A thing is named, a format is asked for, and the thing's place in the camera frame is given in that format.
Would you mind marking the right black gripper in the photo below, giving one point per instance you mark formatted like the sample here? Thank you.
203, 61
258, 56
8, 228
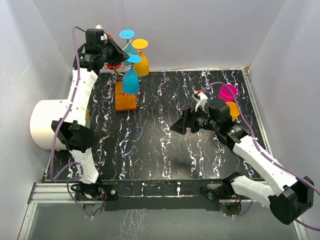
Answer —
188, 119

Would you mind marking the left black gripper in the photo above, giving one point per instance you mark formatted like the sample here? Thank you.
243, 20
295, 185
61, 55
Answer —
121, 55

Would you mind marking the blue wine glass front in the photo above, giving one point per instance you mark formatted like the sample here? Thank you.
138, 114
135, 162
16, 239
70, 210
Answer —
130, 82

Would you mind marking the magenta wine glass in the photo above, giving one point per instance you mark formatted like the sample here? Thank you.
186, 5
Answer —
226, 94

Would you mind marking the orange glass yellow base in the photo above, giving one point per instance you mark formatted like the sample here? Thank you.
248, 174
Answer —
142, 67
233, 109

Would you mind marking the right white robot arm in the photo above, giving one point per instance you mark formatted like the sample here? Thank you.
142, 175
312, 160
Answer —
284, 194

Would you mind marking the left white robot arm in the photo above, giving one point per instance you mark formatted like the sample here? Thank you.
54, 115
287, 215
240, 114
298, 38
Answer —
70, 126

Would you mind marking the red wine glass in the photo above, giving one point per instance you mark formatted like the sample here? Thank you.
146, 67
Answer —
107, 66

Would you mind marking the teal wine glass back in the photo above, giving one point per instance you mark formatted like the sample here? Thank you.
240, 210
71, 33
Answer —
128, 35

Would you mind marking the orange wooden rack base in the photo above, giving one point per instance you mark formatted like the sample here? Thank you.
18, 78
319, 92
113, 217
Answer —
124, 101

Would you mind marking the white cylinder drum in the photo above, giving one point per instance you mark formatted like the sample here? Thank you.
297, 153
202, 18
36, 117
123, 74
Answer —
47, 111

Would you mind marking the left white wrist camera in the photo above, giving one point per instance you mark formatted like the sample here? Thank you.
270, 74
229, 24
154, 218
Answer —
104, 36

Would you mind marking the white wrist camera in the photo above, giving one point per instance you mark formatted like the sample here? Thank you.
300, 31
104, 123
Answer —
104, 36
201, 100

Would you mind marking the gold wire glass rack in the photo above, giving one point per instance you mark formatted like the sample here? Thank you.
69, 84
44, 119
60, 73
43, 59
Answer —
120, 69

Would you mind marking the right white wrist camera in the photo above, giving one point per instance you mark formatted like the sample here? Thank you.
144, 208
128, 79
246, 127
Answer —
201, 100

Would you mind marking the black front mounting rail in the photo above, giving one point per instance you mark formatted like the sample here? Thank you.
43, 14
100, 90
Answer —
200, 194

